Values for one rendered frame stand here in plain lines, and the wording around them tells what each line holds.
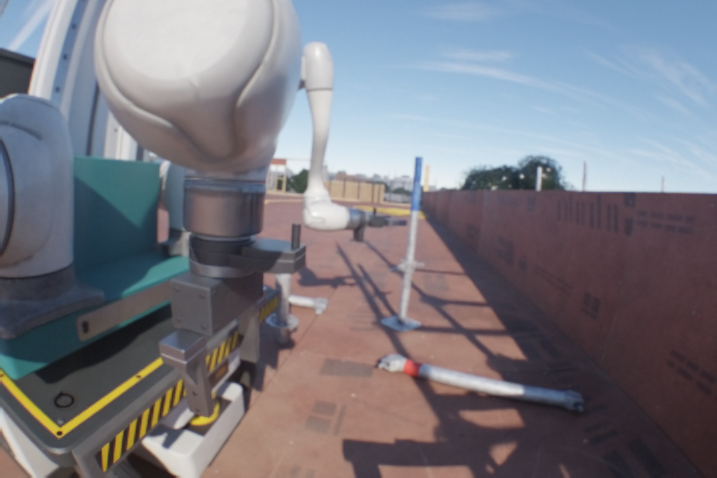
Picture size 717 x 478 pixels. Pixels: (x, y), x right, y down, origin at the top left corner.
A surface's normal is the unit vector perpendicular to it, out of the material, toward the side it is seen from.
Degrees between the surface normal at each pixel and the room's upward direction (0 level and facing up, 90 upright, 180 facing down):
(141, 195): 90
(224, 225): 90
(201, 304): 90
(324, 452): 0
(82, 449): 0
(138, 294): 90
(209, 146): 158
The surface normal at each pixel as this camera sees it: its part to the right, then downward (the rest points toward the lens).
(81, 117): 0.99, 0.09
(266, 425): 0.08, -0.99
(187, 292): -0.11, 0.06
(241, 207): 0.73, 0.11
